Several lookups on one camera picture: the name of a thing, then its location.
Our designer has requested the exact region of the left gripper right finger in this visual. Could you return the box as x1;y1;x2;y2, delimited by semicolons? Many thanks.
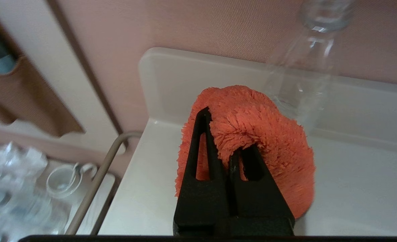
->
228;144;295;219

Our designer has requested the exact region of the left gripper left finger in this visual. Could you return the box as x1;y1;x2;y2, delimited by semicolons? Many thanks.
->
173;107;231;236

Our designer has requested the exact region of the orange microfibre cloth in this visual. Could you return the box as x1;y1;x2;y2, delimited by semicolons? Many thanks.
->
175;85;317;220

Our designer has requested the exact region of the clear plastic bottle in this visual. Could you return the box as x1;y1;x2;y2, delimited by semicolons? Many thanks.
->
262;0;356;135

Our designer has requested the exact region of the white paper cup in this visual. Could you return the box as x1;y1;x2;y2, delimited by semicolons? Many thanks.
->
45;163;98;199

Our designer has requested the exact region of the brown leather wall pocket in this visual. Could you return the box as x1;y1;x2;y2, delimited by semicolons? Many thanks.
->
0;5;85;138

